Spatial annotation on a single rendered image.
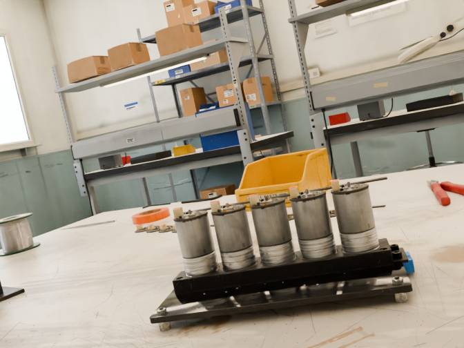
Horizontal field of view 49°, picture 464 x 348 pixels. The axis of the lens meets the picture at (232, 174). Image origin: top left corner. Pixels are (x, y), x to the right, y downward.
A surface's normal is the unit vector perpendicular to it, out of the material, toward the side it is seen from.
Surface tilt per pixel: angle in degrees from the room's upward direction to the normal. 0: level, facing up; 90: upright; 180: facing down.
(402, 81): 90
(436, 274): 0
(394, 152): 90
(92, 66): 89
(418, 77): 90
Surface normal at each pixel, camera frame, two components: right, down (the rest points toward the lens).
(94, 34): -0.44, 0.18
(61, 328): -0.21, -0.97
